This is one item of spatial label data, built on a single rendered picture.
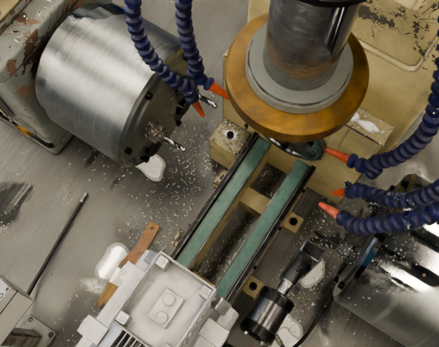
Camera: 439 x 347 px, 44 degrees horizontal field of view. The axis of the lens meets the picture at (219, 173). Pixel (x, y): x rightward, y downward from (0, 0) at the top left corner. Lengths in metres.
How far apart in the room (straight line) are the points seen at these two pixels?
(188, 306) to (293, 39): 0.43
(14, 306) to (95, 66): 0.40
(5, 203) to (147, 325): 0.55
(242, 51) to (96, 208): 0.61
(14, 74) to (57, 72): 0.08
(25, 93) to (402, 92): 0.66
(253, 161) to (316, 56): 0.52
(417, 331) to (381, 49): 0.44
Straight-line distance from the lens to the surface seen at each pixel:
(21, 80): 1.01
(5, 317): 0.92
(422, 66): 0.89
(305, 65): 0.60
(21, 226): 1.23
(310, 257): 0.70
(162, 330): 0.82
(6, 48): 0.97
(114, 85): 0.89
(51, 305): 1.18
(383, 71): 0.94
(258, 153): 1.08
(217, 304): 0.84
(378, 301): 0.86
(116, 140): 0.91
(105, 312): 0.88
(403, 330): 0.89
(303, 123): 0.66
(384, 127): 0.89
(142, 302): 0.82
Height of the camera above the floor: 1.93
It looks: 71 degrees down
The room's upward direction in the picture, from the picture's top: 1 degrees counter-clockwise
